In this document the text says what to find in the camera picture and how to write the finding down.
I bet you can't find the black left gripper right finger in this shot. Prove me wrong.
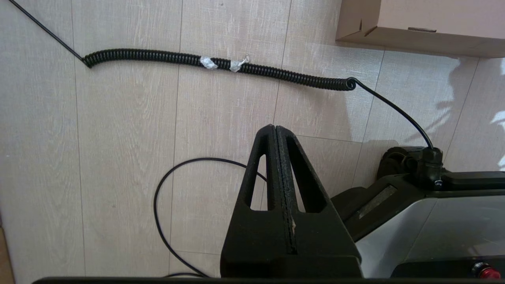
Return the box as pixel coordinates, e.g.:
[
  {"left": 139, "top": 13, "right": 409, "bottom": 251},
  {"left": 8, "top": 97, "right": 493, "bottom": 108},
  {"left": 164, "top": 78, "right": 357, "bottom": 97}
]
[{"left": 275, "top": 125, "right": 363, "bottom": 261}]

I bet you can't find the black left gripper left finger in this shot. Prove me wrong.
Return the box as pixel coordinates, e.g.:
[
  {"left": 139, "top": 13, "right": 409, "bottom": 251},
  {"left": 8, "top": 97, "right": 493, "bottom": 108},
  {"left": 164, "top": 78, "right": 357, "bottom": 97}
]
[{"left": 220, "top": 125, "right": 296, "bottom": 278}]

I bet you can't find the brown cardboard shoe box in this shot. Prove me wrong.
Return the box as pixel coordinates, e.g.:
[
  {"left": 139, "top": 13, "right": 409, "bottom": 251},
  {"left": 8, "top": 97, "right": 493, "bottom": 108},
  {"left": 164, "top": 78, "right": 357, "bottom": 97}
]
[{"left": 335, "top": 0, "right": 505, "bottom": 59}]

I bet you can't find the grey black robot base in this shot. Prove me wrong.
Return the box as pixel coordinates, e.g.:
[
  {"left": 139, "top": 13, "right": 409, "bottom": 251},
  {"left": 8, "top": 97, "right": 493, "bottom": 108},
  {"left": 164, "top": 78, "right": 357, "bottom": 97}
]
[{"left": 331, "top": 146, "right": 505, "bottom": 279}]

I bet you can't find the red emergency stop button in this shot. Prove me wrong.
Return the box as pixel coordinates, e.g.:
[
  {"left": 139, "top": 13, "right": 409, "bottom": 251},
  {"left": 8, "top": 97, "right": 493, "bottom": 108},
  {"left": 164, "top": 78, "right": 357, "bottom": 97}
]
[{"left": 473, "top": 262, "right": 501, "bottom": 280}]

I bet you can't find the white tape wrap with tail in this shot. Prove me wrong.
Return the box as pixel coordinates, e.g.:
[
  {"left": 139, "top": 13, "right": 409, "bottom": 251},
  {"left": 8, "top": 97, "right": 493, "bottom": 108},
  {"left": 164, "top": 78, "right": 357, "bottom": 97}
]
[{"left": 230, "top": 55, "right": 250, "bottom": 73}]

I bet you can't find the thin black floor cable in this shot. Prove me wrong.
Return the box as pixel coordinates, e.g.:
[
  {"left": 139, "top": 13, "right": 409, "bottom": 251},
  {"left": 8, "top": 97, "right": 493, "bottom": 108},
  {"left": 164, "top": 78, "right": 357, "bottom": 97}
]
[{"left": 154, "top": 157, "right": 269, "bottom": 278}]

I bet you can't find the black coiled cable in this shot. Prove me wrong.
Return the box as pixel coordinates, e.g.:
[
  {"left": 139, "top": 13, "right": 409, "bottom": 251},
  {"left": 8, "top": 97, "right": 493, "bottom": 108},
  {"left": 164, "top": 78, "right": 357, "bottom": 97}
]
[{"left": 8, "top": 0, "right": 434, "bottom": 150}]

